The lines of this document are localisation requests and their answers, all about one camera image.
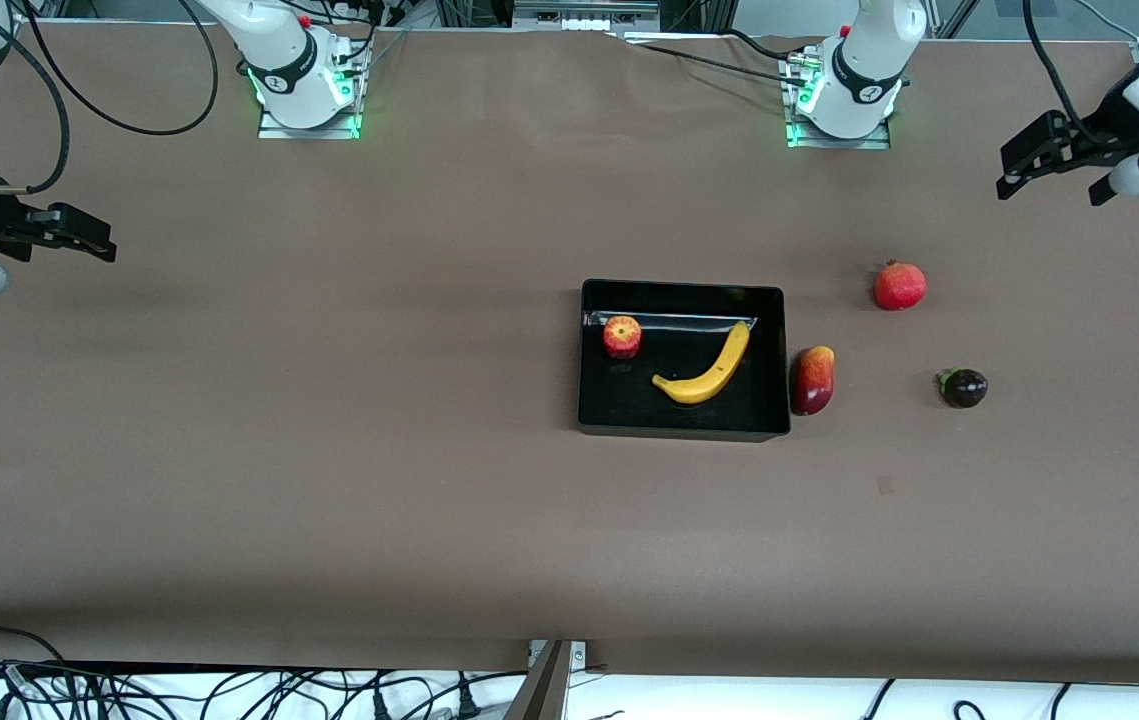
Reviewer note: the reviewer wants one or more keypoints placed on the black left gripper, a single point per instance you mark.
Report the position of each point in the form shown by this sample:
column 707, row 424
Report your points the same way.
column 1112, row 135

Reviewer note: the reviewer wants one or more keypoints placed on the yellow banana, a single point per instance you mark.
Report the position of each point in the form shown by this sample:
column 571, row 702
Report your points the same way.
column 704, row 386

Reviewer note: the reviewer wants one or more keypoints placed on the red yellow apple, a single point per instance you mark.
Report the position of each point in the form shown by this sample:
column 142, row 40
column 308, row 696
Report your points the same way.
column 621, row 336

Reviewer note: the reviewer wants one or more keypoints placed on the black plastic rectangular box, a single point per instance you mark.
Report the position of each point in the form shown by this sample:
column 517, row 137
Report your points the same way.
column 629, row 412

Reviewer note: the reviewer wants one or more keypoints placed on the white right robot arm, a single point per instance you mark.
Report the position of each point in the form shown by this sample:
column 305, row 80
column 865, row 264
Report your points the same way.
column 279, row 50

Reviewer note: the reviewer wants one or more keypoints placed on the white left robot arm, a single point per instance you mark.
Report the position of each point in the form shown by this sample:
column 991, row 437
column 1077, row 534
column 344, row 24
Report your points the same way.
column 864, row 60

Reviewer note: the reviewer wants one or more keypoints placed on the red pomegranate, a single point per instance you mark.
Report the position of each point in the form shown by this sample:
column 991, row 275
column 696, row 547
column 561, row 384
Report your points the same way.
column 900, row 287

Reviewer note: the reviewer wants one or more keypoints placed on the dark purple mangosteen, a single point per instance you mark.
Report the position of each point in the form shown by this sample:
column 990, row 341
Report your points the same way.
column 965, row 389

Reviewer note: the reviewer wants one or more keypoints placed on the brown table cover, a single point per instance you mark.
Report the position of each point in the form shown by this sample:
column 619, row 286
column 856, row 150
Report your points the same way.
column 329, row 450

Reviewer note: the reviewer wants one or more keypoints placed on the red mango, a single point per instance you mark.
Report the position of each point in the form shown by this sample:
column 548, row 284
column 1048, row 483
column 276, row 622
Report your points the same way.
column 812, row 382

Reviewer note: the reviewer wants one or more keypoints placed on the white power strip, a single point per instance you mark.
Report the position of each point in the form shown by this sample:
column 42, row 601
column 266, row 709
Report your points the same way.
column 584, row 18

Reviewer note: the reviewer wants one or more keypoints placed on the dark slanted beam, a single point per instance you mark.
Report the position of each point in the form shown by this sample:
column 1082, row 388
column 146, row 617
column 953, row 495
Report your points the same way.
column 541, row 690

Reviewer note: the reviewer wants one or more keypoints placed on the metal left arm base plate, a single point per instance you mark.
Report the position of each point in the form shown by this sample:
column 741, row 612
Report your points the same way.
column 877, row 142

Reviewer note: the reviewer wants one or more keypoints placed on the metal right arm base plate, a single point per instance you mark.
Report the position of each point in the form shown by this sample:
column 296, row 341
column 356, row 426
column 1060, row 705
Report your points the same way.
column 274, row 131

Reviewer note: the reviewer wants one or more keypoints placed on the metal table edge bracket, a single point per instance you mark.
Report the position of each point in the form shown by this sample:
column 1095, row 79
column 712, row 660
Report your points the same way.
column 579, row 655

